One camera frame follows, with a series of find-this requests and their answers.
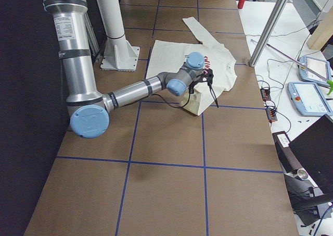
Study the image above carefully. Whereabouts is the dark box with white label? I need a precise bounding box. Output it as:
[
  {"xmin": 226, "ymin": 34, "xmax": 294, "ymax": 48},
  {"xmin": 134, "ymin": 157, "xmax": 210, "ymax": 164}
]
[{"xmin": 272, "ymin": 131, "xmax": 305, "ymax": 173}]

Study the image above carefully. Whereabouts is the aluminium frame post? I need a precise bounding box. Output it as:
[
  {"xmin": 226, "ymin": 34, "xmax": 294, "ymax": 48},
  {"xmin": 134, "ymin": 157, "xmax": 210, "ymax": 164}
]
[{"xmin": 249, "ymin": 0, "xmax": 288, "ymax": 67}]

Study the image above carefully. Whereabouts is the metal reacher grabber stick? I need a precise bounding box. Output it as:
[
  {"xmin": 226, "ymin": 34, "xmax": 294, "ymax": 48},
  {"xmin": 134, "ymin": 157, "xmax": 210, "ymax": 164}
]
[{"xmin": 266, "ymin": 43, "xmax": 332, "ymax": 95}]

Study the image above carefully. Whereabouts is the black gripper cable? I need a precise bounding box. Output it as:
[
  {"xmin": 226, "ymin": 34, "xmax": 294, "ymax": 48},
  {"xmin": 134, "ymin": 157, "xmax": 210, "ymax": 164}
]
[{"xmin": 150, "ymin": 81, "xmax": 220, "ymax": 109}]

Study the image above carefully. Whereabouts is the cream long-sleeve cat shirt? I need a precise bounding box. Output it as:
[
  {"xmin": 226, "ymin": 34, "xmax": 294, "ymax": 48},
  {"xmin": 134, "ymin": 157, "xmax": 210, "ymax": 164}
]
[{"xmin": 145, "ymin": 16, "xmax": 238, "ymax": 116}]

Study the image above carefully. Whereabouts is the wooden board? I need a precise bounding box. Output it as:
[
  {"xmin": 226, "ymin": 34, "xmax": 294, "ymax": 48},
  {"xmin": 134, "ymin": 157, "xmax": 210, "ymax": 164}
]
[{"xmin": 307, "ymin": 0, "xmax": 332, "ymax": 50}]

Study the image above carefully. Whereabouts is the far black orange connector box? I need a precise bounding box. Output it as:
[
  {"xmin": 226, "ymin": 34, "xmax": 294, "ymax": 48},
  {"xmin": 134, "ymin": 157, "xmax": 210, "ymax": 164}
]
[{"xmin": 260, "ymin": 88, "xmax": 272, "ymax": 101}]

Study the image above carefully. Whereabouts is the silver metal cup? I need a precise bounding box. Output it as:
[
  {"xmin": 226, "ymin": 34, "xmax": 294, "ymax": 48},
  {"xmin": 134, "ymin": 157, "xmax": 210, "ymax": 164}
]
[{"xmin": 295, "ymin": 169, "xmax": 309, "ymax": 181}]

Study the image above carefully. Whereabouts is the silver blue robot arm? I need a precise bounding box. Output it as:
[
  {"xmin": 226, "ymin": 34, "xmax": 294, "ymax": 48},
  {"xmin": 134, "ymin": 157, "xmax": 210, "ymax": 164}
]
[{"xmin": 43, "ymin": 0, "xmax": 213, "ymax": 139}]

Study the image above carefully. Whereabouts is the far blue teach pendant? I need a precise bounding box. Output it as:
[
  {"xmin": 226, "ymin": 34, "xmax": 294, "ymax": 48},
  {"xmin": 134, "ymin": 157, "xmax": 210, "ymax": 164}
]
[{"xmin": 299, "ymin": 56, "xmax": 332, "ymax": 86}]

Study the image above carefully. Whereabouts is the black monitor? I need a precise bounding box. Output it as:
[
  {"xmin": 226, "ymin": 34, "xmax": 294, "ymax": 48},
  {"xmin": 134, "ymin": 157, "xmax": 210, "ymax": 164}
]
[{"xmin": 289, "ymin": 114, "xmax": 332, "ymax": 193}]

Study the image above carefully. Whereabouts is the near black orange connector box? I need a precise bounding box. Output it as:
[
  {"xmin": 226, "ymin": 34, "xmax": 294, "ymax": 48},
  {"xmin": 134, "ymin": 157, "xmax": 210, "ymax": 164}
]
[{"xmin": 265, "ymin": 106, "xmax": 277, "ymax": 123}]

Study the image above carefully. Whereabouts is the near blue teach pendant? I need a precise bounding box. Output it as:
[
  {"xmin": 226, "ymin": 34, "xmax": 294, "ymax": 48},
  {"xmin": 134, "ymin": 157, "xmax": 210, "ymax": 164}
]
[{"xmin": 287, "ymin": 82, "xmax": 332, "ymax": 117}]

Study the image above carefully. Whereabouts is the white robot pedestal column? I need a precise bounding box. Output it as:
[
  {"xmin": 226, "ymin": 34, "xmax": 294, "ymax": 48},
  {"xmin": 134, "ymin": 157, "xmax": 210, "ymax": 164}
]
[{"xmin": 97, "ymin": 0, "xmax": 140, "ymax": 71}]

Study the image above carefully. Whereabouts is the black orange connector box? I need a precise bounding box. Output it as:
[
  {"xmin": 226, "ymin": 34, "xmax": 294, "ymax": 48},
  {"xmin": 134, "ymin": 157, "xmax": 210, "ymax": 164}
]
[
  {"xmin": 260, "ymin": 88, "xmax": 272, "ymax": 101},
  {"xmin": 265, "ymin": 106, "xmax": 277, "ymax": 123}
]

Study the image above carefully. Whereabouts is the blue teach pendant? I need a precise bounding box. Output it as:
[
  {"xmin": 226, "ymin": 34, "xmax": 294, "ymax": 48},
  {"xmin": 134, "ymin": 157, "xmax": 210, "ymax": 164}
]
[
  {"xmin": 299, "ymin": 56, "xmax": 332, "ymax": 86},
  {"xmin": 287, "ymin": 82, "xmax": 332, "ymax": 117}
]

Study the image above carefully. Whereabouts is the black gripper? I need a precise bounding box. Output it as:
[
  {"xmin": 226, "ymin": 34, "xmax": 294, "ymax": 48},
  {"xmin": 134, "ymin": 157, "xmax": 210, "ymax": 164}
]
[{"xmin": 189, "ymin": 69, "xmax": 214, "ymax": 94}]

